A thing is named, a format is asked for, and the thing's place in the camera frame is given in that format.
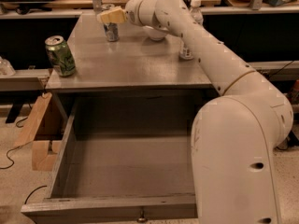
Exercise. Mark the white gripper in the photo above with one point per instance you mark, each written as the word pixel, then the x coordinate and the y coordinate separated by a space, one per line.
pixel 132 13

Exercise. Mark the silver redbull can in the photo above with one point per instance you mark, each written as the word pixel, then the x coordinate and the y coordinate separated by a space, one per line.
pixel 111 29

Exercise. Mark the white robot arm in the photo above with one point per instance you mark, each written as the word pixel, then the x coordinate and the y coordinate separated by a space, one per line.
pixel 234 135

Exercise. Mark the green soda can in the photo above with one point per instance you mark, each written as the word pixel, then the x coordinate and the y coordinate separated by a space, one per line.
pixel 60 56

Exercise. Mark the open grey top drawer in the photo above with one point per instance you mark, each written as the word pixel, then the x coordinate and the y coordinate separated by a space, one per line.
pixel 111 168

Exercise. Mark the brass drawer knob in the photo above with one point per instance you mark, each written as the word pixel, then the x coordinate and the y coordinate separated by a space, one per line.
pixel 142 219

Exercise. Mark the white ceramic bowl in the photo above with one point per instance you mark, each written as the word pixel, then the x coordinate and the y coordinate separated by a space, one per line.
pixel 154 34

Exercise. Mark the grey wooden cabinet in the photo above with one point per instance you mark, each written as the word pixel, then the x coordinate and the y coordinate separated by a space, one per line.
pixel 135 78

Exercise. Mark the clear plastic item far left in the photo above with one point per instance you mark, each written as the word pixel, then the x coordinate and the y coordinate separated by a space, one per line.
pixel 6 69

